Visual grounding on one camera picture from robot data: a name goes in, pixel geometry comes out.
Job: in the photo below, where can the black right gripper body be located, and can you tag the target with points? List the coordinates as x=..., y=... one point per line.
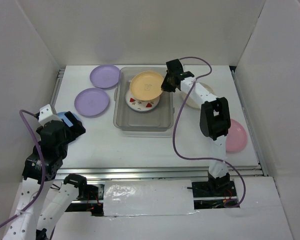
x=166, y=84

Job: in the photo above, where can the purple plate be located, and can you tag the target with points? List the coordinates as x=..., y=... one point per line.
x=91, y=102
x=105, y=76

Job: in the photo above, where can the clear plastic bin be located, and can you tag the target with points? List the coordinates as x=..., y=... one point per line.
x=160, y=119

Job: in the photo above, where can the white watermelon pattern plate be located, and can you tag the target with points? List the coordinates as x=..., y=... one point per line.
x=140, y=105

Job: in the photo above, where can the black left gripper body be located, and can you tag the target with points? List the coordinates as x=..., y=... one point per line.
x=63, y=150

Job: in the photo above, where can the pink plastic plate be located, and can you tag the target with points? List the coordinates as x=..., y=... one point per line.
x=237, y=137

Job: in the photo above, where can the blue plastic plate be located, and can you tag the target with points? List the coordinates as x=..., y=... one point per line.
x=62, y=117

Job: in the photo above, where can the purple plate far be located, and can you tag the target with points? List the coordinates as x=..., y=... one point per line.
x=105, y=76

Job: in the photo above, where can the white glossy cover panel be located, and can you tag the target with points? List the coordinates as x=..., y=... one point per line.
x=148, y=198

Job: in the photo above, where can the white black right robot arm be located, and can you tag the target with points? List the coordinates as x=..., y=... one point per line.
x=214, y=121

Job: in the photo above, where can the aluminium rail frame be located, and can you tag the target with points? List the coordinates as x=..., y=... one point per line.
x=106, y=153

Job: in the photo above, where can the purple plate near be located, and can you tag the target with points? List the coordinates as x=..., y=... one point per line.
x=91, y=102

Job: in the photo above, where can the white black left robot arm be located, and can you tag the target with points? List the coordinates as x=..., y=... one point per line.
x=31, y=220

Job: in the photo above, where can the yellow plastic plate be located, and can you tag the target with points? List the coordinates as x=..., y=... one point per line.
x=146, y=85

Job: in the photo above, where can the cream plastic plate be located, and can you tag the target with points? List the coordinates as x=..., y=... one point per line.
x=190, y=102

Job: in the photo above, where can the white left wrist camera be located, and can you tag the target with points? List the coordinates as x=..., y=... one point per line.
x=47, y=113

